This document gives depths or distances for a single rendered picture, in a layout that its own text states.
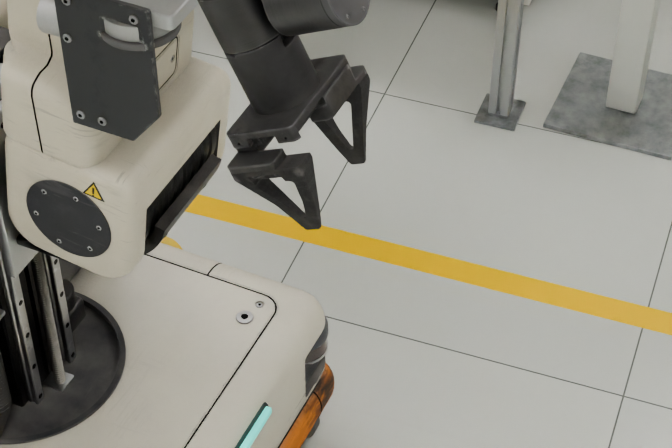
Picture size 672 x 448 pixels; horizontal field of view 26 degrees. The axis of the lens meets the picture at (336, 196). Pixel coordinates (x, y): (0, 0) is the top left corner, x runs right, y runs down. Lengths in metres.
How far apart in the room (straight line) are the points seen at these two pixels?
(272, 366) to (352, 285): 0.51
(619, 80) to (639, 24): 0.14
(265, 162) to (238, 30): 0.10
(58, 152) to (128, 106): 0.15
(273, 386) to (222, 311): 0.14
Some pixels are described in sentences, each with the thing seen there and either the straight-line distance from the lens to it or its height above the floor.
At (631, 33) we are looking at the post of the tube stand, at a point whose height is 0.19.
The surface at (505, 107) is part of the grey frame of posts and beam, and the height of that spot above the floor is 0.03.
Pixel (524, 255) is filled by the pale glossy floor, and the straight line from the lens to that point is 2.56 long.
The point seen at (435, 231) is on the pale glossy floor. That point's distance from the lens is 2.59.
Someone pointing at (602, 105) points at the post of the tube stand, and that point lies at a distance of 2.88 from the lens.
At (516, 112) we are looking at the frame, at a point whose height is 0.01.
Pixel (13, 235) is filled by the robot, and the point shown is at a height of 0.62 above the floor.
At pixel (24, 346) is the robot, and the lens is 1.92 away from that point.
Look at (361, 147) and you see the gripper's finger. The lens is 1.20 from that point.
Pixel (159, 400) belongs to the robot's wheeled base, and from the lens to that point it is 1.97.
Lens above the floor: 1.78
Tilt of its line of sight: 42 degrees down
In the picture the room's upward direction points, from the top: straight up
